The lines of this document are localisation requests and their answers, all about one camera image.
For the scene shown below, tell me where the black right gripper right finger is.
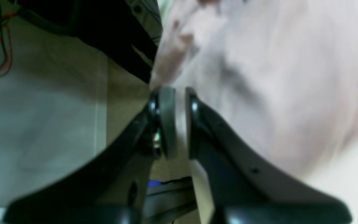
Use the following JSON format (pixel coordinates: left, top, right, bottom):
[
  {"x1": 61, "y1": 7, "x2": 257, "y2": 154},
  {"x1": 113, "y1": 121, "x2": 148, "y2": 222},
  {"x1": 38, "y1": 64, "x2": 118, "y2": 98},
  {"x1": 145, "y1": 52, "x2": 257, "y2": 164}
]
[{"x1": 185, "y1": 87, "x2": 352, "y2": 224}]

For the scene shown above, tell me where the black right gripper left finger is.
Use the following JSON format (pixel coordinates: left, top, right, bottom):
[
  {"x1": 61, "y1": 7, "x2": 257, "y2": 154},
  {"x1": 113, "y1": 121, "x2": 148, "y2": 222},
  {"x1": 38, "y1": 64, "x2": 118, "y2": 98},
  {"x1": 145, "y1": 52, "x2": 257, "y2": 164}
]
[{"x1": 4, "y1": 86, "x2": 177, "y2": 224}]

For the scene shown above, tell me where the mauve t-shirt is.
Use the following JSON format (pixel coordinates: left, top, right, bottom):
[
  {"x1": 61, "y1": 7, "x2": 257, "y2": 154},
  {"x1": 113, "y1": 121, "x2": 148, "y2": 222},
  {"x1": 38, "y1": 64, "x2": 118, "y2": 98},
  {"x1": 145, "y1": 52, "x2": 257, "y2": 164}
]
[{"x1": 150, "y1": 0, "x2": 358, "y2": 178}]

